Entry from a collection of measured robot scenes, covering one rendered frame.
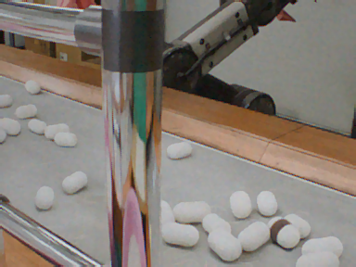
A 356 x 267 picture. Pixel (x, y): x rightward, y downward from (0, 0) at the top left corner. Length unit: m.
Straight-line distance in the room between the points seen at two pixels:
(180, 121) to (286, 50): 2.14
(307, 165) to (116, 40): 0.46
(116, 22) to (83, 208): 0.37
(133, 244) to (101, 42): 0.08
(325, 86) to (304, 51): 0.22
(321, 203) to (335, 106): 2.21
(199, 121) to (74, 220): 0.27
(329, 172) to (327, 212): 0.08
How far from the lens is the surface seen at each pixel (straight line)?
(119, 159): 0.20
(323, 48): 2.75
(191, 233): 0.46
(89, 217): 0.53
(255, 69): 2.98
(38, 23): 0.23
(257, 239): 0.46
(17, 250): 0.44
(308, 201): 0.57
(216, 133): 0.70
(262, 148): 0.66
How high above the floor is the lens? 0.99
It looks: 22 degrees down
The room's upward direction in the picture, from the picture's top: 3 degrees clockwise
